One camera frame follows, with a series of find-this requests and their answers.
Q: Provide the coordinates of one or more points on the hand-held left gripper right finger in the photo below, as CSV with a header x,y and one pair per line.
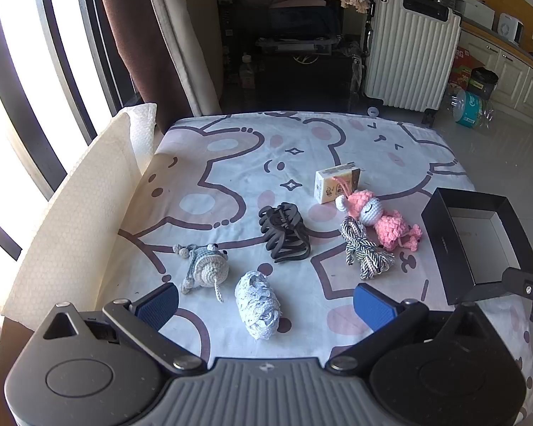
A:
x,y
375,306

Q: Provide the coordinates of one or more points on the black window frame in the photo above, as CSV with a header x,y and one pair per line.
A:
x,y
22,111

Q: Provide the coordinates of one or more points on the white crochet yarn bundle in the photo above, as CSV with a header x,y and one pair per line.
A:
x,y
257,306

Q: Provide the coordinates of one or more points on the dark blue bag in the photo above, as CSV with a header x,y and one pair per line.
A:
x,y
302,22

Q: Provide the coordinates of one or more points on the small plastic bottle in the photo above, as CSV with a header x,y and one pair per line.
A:
x,y
247,73

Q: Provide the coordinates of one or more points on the cream foam cushion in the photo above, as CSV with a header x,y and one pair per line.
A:
x,y
71,213

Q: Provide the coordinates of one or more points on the small yellow tissue pack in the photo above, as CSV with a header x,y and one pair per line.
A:
x,y
333,186

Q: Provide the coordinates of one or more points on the printed blanket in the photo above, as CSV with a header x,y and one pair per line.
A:
x,y
231,177

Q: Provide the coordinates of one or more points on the white heater appliance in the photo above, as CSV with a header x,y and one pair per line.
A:
x,y
510,29

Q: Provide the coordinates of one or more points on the white textured paper towel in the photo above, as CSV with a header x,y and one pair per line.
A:
x,y
142,137

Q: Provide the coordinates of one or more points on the clear plastic bag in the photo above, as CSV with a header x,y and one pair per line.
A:
x,y
353,69

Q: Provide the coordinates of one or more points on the white kitchen cabinets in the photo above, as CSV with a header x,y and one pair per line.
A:
x,y
511,71

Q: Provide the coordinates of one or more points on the black cardboard box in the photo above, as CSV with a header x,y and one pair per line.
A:
x,y
444,239

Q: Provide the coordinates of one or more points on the red carton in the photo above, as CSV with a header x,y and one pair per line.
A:
x,y
462,64

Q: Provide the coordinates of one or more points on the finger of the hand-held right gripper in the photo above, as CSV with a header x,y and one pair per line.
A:
x,y
526,282

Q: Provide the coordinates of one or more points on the teal water bottle pack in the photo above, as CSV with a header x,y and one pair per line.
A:
x,y
468,108

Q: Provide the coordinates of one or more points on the brown curtain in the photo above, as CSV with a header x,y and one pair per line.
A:
x,y
133,31

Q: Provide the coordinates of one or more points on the black trash bin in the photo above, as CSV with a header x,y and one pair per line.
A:
x,y
482,83

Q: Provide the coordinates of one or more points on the clear plastic storage box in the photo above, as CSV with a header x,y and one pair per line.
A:
x,y
293,45

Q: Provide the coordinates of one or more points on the beige curtain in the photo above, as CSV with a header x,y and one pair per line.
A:
x,y
182,31

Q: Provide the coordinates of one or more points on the white ribbed suitcase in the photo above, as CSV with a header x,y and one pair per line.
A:
x,y
408,53

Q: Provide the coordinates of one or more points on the grey crochet doll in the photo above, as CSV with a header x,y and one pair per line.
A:
x,y
204,268

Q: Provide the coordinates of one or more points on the dark hair claw clip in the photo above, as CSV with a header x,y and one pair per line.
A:
x,y
284,235

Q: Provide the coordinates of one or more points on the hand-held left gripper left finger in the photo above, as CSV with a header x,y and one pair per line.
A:
x,y
157,308

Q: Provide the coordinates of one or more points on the white box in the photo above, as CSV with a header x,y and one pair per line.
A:
x,y
479,9

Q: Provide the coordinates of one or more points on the pink crochet doll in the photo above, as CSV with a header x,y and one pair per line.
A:
x,y
391,226

